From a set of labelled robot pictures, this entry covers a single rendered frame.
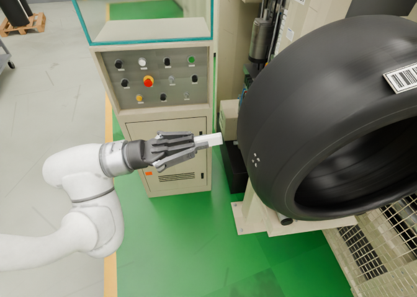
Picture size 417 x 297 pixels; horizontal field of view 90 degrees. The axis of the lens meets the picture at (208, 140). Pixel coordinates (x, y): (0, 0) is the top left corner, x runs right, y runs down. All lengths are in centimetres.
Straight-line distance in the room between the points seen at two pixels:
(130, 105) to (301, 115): 101
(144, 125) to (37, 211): 132
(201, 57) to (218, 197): 119
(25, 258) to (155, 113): 90
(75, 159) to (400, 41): 70
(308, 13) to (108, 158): 68
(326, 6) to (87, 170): 78
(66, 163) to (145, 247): 127
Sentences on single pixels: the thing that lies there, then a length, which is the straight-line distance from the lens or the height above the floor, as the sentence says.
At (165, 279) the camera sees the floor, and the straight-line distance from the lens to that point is 168.
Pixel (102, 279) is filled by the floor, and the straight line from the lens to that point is 180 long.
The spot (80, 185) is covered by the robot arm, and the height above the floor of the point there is 120.
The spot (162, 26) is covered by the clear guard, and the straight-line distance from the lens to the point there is 105.
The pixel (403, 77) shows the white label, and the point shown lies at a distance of 48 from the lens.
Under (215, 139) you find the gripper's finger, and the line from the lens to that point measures 52.
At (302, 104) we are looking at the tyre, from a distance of 46.
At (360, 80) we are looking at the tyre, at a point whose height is 144.
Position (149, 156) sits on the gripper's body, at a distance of 53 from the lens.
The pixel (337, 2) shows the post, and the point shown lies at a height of 148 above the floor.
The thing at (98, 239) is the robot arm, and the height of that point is 112.
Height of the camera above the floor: 163
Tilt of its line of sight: 45 degrees down
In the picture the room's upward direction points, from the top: straight up
